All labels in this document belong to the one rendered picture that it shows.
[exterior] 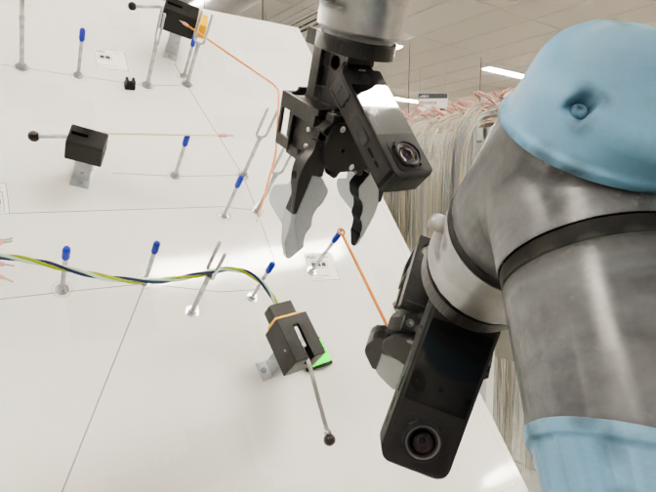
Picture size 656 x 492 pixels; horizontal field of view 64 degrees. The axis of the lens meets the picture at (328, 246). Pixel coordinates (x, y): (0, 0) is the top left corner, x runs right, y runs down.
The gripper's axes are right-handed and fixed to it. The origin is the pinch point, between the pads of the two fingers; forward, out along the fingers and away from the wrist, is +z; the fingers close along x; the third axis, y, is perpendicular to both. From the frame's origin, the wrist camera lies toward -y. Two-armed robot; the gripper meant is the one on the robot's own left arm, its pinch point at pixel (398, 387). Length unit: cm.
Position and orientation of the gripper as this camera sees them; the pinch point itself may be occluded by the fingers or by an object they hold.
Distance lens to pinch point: 50.0
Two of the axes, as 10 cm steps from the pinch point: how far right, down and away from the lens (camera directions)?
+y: 3.2, -8.1, 5.0
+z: -1.2, 4.9, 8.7
